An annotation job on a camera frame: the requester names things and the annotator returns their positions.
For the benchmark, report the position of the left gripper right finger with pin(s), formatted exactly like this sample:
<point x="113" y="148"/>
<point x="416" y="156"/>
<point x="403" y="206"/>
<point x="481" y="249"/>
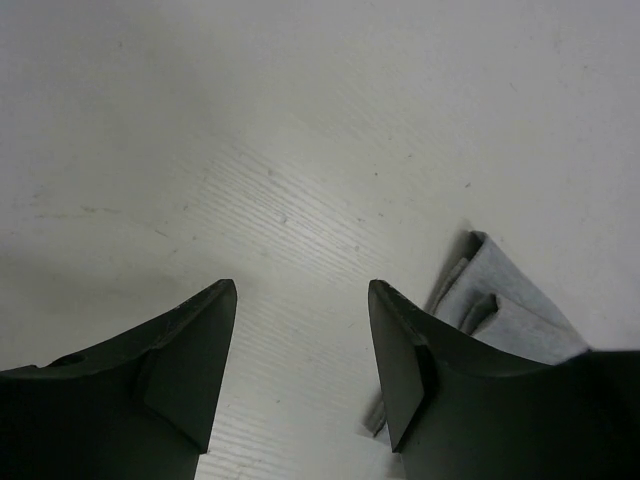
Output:
<point x="457" y="408"/>

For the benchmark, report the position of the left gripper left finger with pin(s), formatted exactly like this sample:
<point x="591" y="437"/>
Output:
<point x="140" y="405"/>

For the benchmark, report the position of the grey tank top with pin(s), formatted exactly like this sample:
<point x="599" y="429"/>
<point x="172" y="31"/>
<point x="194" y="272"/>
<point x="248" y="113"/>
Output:
<point x="485" y="317"/>

